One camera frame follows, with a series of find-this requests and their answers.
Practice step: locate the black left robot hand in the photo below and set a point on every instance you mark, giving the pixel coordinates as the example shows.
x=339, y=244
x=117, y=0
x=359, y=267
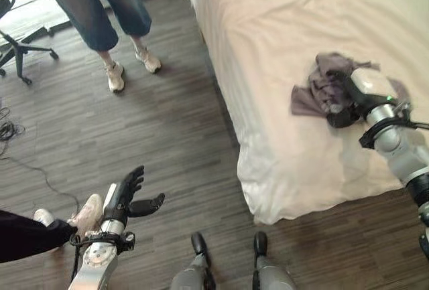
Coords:
x=121, y=196

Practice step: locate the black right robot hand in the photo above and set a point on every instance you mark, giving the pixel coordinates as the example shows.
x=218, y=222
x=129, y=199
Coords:
x=363, y=89

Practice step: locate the grey purple garment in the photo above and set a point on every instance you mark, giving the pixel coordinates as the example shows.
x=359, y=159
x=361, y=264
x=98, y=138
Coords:
x=321, y=89

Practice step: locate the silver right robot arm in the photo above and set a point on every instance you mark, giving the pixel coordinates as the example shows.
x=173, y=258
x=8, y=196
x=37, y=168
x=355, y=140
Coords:
x=399, y=142

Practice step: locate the bed with white sheet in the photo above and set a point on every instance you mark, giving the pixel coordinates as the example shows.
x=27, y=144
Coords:
x=311, y=69

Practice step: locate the standing person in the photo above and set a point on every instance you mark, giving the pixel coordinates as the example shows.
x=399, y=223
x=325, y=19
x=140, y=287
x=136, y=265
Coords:
x=110, y=18

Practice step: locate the black office chair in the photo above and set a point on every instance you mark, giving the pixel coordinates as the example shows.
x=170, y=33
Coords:
x=16, y=35

